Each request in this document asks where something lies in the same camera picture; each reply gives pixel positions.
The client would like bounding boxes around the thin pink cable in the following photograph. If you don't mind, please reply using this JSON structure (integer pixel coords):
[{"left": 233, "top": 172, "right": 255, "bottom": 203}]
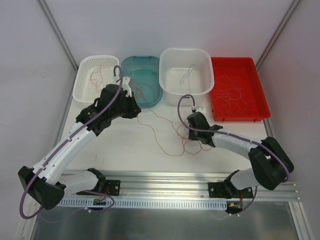
[{"left": 214, "top": 74, "right": 251, "bottom": 116}]

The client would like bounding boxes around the red white twisted cable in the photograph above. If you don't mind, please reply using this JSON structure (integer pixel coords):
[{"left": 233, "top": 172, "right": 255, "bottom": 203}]
[{"left": 89, "top": 65, "right": 112, "bottom": 94}]

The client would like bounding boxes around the aluminium mounting rail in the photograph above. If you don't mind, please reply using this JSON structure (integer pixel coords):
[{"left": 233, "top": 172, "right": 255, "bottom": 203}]
[{"left": 101, "top": 170, "right": 302, "bottom": 202}]

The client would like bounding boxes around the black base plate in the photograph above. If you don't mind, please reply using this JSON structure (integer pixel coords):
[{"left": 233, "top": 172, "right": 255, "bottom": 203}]
[
  {"left": 208, "top": 182, "right": 254, "bottom": 199},
  {"left": 75, "top": 179, "right": 121, "bottom": 197}
]

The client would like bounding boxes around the red plastic tray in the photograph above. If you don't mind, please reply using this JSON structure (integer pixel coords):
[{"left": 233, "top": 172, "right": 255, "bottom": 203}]
[{"left": 210, "top": 57, "right": 271, "bottom": 122}]

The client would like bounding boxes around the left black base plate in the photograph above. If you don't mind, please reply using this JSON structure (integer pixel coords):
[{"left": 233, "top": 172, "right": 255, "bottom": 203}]
[{"left": 75, "top": 179, "right": 121, "bottom": 197}]

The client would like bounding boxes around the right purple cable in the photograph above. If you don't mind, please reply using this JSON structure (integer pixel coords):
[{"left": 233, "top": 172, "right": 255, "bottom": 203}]
[{"left": 177, "top": 94, "right": 292, "bottom": 182}]

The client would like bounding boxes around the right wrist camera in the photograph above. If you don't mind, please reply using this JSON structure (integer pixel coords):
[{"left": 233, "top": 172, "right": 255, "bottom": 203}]
[{"left": 191, "top": 106, "right": 207, "bottom": 115}]

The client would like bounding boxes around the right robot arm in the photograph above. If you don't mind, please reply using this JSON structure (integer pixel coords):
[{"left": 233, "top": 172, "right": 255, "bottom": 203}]
[{"left": 187, "top": 112, "right": 295, "bottom": 198}]

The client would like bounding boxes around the orange cable bundle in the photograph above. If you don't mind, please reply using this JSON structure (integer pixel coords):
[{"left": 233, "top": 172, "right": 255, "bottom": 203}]
[{"left": 137, "top": 109, "right": 213, "bottom": 158}]

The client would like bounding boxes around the white perforated basket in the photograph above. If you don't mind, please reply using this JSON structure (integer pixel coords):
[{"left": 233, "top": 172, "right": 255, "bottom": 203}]
[{"left": 72, "top": 55, "right": 120, "bottom": 105}]

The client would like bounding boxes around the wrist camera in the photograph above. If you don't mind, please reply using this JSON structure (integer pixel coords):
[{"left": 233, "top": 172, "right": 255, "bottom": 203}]
[
  {"left": 113, "top": 76, "right": 132, "bottom": 97},
  {"left": 191, "top": 106, "right": 207, "bottom": 115}
]

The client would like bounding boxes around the white slotted cable duct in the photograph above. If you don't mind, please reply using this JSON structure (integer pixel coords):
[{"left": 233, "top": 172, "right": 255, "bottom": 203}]
[{"left": 58, "top": 197, "right": 227, "bottom": 211}]

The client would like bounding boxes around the purple cable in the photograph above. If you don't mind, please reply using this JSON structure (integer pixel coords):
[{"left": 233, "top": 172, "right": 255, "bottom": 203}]
[
  {"left": 177, "top": 94, "right": 292, "bottom": 182},
  {"left": 19, "top": 65, "right": 124, "bottom": 220}
]

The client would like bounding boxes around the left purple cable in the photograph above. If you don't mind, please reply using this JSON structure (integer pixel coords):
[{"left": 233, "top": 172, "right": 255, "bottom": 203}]
[{"left": 19, "top": 65, "right": 124, "bottom": 220}]

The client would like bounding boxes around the thin dark blue cable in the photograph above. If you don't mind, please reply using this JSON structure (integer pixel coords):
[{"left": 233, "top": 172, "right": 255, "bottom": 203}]
[{"left": 179, "top": 64, "right": 197, "bottom": 95}]

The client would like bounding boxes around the white plastic tub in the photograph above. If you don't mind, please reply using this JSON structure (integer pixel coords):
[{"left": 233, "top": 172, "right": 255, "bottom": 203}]
[{"left": 159, "top": 48, "right": 215, "bottom": 105}]

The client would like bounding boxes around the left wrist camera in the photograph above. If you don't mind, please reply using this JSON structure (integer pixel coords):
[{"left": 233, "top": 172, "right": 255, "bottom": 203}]
[{"left": 113, "top": 76, "right": 132, "bottom": 97}]

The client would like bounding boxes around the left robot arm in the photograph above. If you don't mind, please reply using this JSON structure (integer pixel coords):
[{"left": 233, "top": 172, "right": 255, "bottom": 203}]
[{"left": 18, "top": 83, "right": 141, "bottom": 210}]

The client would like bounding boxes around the teal transparent plastic bin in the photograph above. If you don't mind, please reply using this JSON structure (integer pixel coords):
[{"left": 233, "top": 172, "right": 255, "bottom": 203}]
[{"left": 121, "top": 56, "right": 163, "bottom": 109}]

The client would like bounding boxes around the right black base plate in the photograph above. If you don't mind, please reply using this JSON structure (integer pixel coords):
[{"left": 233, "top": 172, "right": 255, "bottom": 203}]
[{"left": 208, "top": 182, "right": 254, "bottom": 199}]

